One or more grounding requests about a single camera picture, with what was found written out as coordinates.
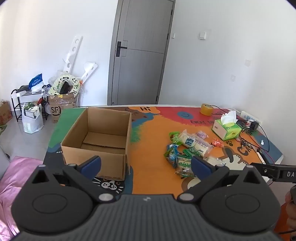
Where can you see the green tissue box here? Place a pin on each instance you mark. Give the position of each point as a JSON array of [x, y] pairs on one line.
[[227, 131]]

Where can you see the person's right hand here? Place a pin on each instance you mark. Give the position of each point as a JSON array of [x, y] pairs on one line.
[[289, 198]]

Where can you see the small white snack packet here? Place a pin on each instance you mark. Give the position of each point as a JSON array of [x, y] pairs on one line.
[[214, 160]]

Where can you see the small brown cardboard box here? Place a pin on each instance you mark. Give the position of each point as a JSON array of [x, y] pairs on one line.
[[4, 113]]

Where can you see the white light switch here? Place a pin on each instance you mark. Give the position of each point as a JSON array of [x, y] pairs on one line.
[[202, 35]]

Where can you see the printed brown cardboard box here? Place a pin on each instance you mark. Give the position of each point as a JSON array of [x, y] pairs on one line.
[[61, 107]]

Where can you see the orange snack packet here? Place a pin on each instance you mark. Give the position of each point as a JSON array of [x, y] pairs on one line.
[[217, 142]]

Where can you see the green rug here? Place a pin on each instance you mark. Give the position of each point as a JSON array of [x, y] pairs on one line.
[[1, 130]]

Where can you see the grey door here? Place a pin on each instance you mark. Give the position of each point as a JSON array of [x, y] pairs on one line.
[[138, 58]]

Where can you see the blue plastic bag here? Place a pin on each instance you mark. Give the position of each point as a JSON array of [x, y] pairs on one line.
[[35, 81]]

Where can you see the black charger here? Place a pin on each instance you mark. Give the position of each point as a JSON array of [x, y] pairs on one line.
[[254, 125]]

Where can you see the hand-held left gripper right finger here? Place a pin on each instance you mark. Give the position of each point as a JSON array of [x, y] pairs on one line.
[[200, 165]]

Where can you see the colourful cartoon table mat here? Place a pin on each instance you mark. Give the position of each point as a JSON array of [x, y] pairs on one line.
[[157, 129]]

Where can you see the short white board with holes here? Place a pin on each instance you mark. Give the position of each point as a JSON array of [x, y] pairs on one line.
[[89, 69]]

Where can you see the purple snack packet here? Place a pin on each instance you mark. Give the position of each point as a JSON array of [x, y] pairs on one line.
[[200, 134]]

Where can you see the pink blanket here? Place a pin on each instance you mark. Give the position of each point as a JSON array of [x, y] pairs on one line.
[[16, 176]]

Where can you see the tall white board with holes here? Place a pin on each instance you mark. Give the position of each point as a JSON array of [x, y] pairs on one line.
[[72, 54]]

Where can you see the yellow tape roll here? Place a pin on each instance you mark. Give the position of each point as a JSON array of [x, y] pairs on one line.
[[206, 109]]

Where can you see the white power strip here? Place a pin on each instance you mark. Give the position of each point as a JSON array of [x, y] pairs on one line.
[[251, 116]]

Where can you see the long white snack packet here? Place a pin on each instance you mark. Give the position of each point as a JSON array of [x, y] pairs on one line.
[[195, 143]]

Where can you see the white plastic bag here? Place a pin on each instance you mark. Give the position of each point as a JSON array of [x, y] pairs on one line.
[[32, 125]]

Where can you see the white and green snack packet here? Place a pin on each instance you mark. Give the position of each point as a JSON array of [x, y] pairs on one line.
[[183, 163]]

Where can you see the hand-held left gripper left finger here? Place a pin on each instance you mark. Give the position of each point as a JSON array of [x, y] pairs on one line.
[[91, 165]]

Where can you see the bunch of keys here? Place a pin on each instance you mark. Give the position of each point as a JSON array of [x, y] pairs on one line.
[[244, 144]]

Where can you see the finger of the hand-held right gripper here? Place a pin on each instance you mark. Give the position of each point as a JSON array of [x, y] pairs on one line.
[[263, 170]]

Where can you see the black shoe rack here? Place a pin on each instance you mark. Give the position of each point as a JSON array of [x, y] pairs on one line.
[[18, 102]]

